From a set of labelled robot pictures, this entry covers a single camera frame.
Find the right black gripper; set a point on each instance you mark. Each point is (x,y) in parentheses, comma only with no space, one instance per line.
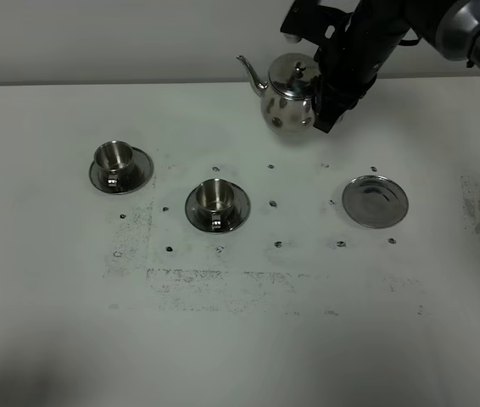
(352,55)

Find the stainless steel teapot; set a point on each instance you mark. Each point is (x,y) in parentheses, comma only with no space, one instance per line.
(287,96)

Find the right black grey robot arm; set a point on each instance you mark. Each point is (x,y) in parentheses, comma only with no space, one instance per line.
(451,27)

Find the steel teapot saucer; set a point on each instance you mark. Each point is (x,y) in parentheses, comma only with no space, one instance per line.
(375,202)

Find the middle stainless steel teacup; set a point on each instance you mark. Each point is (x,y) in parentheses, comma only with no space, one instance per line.
(214,201)

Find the stainless steel teacup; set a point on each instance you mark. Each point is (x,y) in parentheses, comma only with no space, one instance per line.
(115,163)
(214,201)

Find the left stainless steel teacup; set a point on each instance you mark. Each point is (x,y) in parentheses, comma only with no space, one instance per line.
(115,163)

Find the middle steel saucer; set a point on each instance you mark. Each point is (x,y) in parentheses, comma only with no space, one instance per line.
(237,218)

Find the left steel saucer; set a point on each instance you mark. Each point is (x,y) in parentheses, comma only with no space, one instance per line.
(138,178)

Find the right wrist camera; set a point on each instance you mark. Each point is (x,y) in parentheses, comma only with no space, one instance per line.
(309,20)

